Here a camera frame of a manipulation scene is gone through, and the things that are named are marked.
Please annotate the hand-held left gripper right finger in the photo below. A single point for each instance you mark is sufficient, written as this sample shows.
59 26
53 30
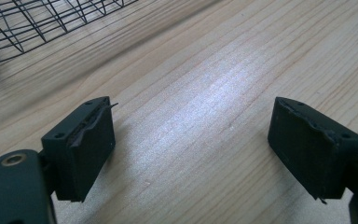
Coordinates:
310 146

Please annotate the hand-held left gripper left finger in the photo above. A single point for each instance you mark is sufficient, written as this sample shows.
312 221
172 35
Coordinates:
84 149

